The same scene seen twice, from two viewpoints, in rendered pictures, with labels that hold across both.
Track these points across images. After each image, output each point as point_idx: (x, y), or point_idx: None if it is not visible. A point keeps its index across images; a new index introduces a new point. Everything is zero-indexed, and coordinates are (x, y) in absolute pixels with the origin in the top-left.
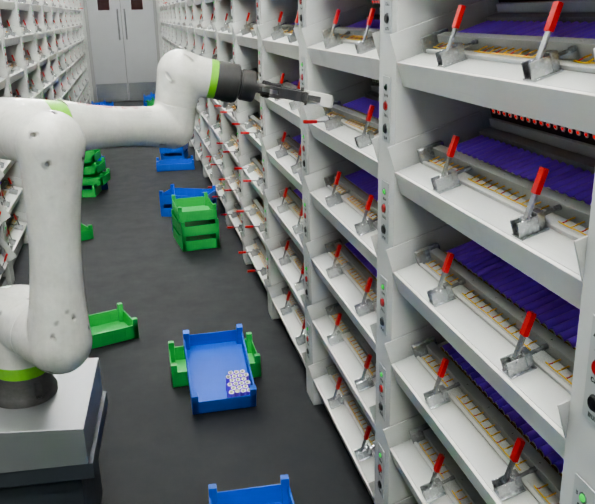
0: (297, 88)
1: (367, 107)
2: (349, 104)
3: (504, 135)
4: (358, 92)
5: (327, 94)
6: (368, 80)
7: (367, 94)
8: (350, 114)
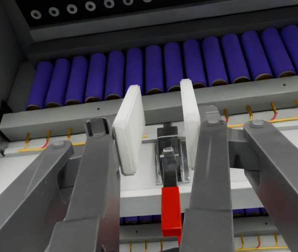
0: (60, 143)
1: (174, 68)
2: (56, 92)
3: None
4: (3, 60)
5: (137, 89)
6: (0, 24)
7: (49, 52)
8: (198, 104)
